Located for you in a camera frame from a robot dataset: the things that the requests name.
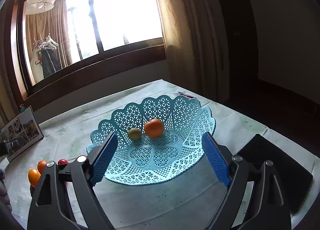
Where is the dark wooden window frame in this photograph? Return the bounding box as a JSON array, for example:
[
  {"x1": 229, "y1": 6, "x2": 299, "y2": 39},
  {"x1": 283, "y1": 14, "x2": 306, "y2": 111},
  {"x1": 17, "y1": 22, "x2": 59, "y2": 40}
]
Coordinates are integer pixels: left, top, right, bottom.
[{"x1": 1, "y1": 0, "x2": 165, "y2": 112}]

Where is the light blue lattice fruit basket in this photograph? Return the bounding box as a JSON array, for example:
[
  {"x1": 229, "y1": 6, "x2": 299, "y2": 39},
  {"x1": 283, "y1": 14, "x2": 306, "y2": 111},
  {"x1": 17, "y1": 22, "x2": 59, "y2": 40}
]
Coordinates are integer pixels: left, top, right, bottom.
[{"x1": 86, "y1": 95, "x2": 216, "y2": 186}]

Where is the photo collage calendar card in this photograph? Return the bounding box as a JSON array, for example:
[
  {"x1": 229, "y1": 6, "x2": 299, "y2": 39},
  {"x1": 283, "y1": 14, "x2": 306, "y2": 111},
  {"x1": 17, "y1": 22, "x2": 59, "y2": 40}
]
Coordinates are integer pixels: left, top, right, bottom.
[{"x1": 1, "y1": 107, "x2": 44, "y2": 162}]

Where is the round orange tangerine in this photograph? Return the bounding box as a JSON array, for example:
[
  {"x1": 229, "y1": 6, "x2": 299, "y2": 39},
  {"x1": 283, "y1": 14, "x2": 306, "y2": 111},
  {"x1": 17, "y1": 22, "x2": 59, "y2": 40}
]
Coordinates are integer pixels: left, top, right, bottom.
[{"x1": 144, "y1": 119, "x2": 164, "y2": 138}]

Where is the beige curtain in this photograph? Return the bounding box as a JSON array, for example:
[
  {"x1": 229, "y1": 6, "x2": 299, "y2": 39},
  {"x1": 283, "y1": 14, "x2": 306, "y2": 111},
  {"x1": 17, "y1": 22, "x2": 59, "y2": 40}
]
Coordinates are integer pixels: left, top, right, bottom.
[{"x1": 157, "y1": 0, "x2": 230, "y2": 103}]

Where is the black tablet device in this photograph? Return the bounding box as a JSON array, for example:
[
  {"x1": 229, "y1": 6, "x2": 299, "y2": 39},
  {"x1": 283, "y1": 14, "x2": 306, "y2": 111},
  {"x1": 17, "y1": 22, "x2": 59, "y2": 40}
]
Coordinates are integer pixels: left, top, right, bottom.
[{"x1": 237, "y1": 134, "x2": 313, "y2": 214}]

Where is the small green-brown kiwi fruit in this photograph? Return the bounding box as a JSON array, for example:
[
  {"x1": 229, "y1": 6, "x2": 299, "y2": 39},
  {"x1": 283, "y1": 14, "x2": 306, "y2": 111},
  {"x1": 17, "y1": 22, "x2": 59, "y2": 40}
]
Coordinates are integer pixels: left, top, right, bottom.
[{"x1": 127, "y1": 128, "x2": 142, "y2": 141}]

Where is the small red tomato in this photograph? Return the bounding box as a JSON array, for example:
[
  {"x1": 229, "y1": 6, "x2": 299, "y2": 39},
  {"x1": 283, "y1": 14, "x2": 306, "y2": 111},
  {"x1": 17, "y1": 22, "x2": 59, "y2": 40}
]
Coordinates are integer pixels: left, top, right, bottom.
[{"x1": 57, "y1": 159, "x2": 68, "y2": 165}]

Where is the large smooth orange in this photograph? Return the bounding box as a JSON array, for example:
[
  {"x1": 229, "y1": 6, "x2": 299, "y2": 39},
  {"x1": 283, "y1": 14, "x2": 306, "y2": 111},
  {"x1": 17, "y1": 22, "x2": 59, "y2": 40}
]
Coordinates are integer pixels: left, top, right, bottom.
[{"x1": 28, "y1": 169, "x2": 41, "y2": 188}]

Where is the small orange tangerine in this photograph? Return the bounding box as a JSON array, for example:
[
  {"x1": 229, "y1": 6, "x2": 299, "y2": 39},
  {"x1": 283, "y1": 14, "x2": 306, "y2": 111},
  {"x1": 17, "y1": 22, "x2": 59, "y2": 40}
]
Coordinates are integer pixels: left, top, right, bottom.
[{"x1": 37, "y1": 160, "x2": 47, "y2": 174}]

